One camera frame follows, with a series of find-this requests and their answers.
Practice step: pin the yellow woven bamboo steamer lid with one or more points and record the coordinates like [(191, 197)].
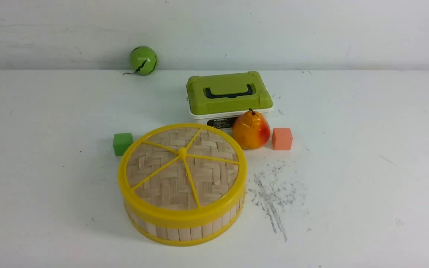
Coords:
[(184, 176)]

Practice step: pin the green cracked ball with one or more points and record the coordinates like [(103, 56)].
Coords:
[(143, 60)]

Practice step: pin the yellow bamboo steamer base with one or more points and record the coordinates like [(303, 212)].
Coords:
[(186, 236)]

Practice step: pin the orange yellow toy pear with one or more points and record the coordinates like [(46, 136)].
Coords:
[(251, 130)]

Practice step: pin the green foam cube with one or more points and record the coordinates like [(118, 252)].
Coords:
[(121, 142)]

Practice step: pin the green lidded storage box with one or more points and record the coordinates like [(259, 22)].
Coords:
[(217, 100)]

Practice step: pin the orange foam cube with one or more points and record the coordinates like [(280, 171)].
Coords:
[(282, 139)]

